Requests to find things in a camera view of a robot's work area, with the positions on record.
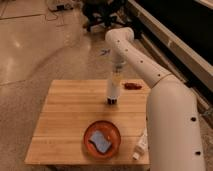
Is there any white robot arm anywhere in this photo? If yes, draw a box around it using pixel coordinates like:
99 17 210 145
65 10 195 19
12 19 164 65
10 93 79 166
105 27 206 171

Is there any small red object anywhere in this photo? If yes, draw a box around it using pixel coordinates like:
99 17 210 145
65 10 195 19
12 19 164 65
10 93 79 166
124 83 142 90

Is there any blue cross floor tape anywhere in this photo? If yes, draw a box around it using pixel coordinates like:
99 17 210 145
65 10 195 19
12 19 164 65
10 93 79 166
101 49 111 56

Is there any long white bench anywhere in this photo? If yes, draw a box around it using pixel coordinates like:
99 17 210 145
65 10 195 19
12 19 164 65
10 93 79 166
125 0 213 111

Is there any orange round plate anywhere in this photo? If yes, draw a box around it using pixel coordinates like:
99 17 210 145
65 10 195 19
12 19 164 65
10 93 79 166
83 120 121 160

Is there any black office chair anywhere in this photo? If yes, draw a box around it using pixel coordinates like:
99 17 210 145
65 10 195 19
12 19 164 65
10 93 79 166
82 0 127 32

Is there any wooden table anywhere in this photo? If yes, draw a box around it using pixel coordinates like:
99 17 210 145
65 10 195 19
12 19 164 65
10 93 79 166
25 79 150 165

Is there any blue sponge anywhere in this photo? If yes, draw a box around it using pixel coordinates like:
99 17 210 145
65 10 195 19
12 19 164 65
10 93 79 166
89 130 112 154

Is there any white plastic bottle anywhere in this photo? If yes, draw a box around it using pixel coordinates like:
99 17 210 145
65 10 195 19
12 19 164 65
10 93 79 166
132 129 148 160

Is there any cables and box on floor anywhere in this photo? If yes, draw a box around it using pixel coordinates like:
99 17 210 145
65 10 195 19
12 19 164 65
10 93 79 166
44 0 83 13

